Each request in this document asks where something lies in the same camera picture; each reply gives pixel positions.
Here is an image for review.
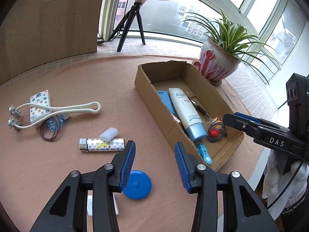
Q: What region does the white usb wall charger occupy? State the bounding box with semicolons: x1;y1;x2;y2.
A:
87;190;119;217

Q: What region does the black tripod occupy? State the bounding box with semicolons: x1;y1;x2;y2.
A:
108;2;146;52

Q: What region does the patterned white lighter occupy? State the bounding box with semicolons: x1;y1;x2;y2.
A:
79;138;125;152

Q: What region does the white sunscreen bottle blue cap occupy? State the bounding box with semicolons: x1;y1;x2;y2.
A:
169;88;207;142

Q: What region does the cartoon doll keychain red hat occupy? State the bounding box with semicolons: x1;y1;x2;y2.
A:
208;118;223;139

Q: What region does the blue round tape measure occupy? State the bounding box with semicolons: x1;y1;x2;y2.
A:
123;170;152;200

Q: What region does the white neck roller massager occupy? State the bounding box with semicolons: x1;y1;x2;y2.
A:
8;101;102;131

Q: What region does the black clear gel pen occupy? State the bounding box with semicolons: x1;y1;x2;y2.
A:
188;97;213;123

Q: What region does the large wooden board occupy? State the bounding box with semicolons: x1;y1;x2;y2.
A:
1;0;102;83

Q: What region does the red white flower pot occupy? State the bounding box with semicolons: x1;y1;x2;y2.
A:
193;37;240;85

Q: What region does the white gloved right hand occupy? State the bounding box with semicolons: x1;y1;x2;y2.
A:
262;150;308;217

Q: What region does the patterned tissue pack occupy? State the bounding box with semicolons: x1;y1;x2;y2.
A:
29;89;53;128

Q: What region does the blue rectangular tag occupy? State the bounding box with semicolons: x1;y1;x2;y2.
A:
157;91;175;115

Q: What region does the maroon hair tie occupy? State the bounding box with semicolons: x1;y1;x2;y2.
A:
39;115;64;142

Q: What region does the small pink lotion bottle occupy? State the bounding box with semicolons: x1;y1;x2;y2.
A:
172;115;181;123

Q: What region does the brown cardboard box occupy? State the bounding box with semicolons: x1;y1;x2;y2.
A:
135;60;244;171

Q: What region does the green spider plant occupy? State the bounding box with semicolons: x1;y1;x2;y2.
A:
184;12;277;78

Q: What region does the translucent white cap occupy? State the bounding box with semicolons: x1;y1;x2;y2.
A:
99;127;118;142

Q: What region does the blue eye drop bottle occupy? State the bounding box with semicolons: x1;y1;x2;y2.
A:
47;115;65;132

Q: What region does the dark blue hair tie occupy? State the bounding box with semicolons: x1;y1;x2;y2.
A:
206;120;228;143

